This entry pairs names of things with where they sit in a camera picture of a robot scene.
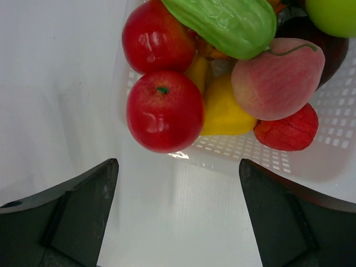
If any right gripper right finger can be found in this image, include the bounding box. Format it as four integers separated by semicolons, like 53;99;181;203
239;159;355;266

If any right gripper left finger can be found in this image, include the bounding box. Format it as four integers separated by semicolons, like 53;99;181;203
1;159;119;266

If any pink peach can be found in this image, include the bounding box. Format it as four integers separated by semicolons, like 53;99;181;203
231;38;325;121

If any red apple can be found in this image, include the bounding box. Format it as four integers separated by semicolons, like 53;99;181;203
121;1;196;74
126;70;205;154

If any green cucumber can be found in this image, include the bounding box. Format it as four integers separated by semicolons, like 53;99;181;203
163;0;277;60

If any white plastic basket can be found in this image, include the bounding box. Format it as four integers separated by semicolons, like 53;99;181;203
119;0;356;204

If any red wrinkled fruit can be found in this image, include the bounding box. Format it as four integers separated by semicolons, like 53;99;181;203
253;103;319;151

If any yellow pepper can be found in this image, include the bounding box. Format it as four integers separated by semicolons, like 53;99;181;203
185;53;258;136

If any dark purple fruit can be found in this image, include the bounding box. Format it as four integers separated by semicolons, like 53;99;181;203
275;16;349;87

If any green apple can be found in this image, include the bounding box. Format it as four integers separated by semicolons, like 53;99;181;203
305;0;355;38

